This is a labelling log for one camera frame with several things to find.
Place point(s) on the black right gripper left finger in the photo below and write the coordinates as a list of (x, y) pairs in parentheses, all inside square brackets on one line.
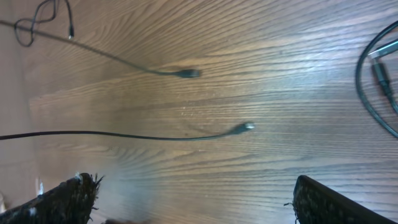
[(71, 202)]

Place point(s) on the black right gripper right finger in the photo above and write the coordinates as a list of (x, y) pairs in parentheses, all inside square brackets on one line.
[(315, 203)]

